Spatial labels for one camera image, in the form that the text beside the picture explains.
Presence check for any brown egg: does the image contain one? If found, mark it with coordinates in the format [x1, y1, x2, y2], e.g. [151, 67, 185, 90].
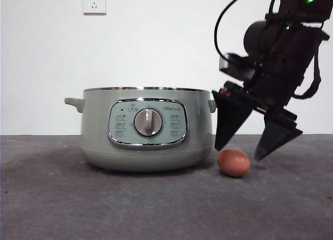
[217, 148, 251, 178]

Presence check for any pale green electric pot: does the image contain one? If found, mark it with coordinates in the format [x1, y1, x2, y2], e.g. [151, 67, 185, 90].
[64, 86, 217, 172]

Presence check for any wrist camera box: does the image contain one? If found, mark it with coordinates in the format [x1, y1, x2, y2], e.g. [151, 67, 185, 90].
[219, 52, 257, 81]

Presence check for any black cable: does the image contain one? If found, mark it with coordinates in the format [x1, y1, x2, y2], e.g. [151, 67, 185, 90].
[293, 49, 322, 99]
[213, 0, 251, 57]

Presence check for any white wall socket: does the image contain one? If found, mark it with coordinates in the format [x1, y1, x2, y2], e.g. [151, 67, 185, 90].
[83, 0, 107, 16]

